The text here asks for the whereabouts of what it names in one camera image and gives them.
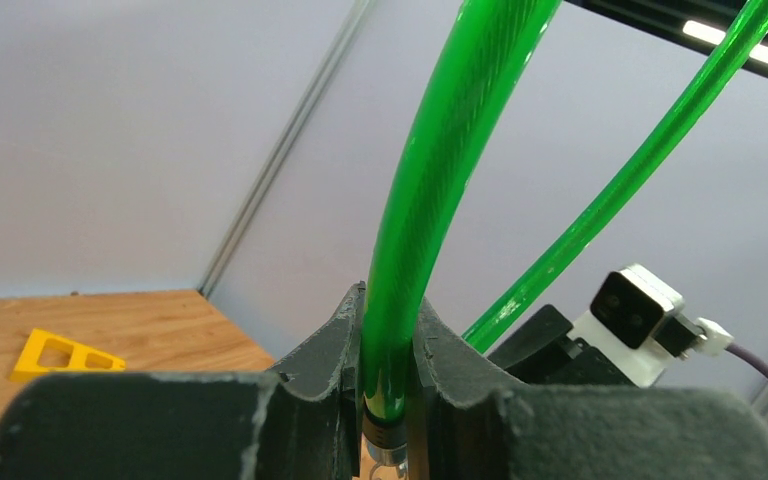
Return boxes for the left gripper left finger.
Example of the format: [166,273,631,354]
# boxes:
[0,283,366,479]

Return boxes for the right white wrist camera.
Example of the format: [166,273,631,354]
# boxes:
[568,263,735,388]

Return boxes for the green cable lock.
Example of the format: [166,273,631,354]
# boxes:
[360,1,768,466]

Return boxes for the silver keys of green lock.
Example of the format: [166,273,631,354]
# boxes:
[365,462,409,480]

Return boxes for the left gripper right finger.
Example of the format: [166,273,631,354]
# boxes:
[410,302,768,479]

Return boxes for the yellow triangular toy piece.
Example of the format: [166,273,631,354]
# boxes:
[8,328,126,383]

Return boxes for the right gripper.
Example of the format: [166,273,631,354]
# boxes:
[488,304,633,386]

